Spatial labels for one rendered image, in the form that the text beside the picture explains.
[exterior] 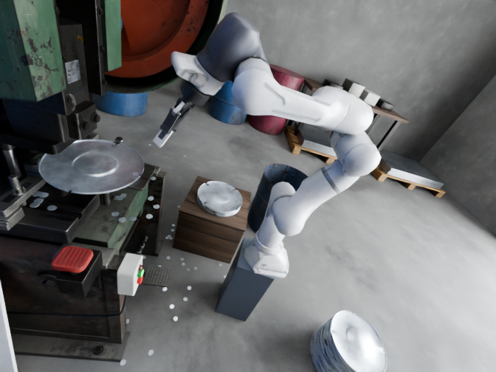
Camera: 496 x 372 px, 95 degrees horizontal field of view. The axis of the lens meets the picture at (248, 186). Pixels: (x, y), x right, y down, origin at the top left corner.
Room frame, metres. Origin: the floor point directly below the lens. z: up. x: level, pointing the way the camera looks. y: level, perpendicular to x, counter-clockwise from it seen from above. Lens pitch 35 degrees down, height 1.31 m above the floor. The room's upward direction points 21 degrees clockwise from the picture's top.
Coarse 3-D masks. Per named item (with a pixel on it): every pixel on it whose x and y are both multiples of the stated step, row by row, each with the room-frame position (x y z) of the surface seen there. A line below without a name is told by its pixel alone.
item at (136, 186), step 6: (144, 168) 0.63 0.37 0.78; (150, 168) 0.65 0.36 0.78; (144, 174) 0.60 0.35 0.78; (150, 174) 0.62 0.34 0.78; (138, 180) 0.56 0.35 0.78; (144, 180) 0.58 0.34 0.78; (132, 186) 0.53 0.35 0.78; (138, 186) 0.54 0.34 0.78; (144, 186) 0.55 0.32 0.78; (114, 192) 0.57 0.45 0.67; (102, 198) 0.52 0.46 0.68; (108, 198) 0.53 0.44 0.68
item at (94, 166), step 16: (80, 144) 0.62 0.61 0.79; (96, 144) 0.65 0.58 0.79; (112, 144) 0.69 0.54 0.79; (48, 160) 0.50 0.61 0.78; (64, 160) 0.52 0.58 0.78; (80, 160) 0.54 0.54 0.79; (96, 160) 0.57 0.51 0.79; (112, 160) 0.60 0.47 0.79; (128, 160) 0.64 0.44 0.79; (48, 176) 0.44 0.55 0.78; (64, 176) 0.46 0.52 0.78; (80, 176) 0.48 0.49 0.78; (96, 176) 0.51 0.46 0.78; (112, 176) 0.53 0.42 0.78; (128, 176) 0.56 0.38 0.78; (80, 192) 0.43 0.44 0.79; (96, 192) 0.45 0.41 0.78
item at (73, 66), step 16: (64, 32) 0.55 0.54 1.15; (80, 32) 0.61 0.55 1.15; (64, 48) 0.54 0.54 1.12; (80, 48) 0.60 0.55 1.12; (80, 64) 0.60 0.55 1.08; (80, 80) 0.59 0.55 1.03; (80, 96) 0.58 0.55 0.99; (16, 112) 0.46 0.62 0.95; (32, 112) 0.46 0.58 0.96; (48, 112) 0.47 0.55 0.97; (80, 112) 0.53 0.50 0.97; (16, 128) 0.45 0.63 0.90; (32, 128) 0.46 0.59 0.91; (48, 128) 0.47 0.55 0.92; (64, 128) 0.49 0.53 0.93; (80, 128) 0.51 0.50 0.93
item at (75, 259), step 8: (64, 248) 0.28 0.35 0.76; (72, 248) 0.28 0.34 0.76; (80, 248) 0.29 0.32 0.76; (56, 256) 0.25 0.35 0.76; (64, 256) 0.26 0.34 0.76; (72, 256) 0.27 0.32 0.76; (80, 256) 0.27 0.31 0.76; (88, 256) 0.28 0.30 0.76; (56, 264) 0.24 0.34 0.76; (64, 264) 0.24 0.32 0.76; (72, 264) 0.25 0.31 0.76; (80, 264) 0.26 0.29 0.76
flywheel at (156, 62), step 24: (120, 0) 0.90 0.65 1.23; (144, 0) 0.92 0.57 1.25; (168, 0) 0.94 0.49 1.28; (192, 0) 0.92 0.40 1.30; (144, 24) 0.92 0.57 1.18; (168, 24) 0.94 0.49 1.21; (192, 24) 0.93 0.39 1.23; (144, 48) 0.92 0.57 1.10; (168, 48) 0.91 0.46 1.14; (120, 72) 0.87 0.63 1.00; (144, 72) 0.89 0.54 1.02
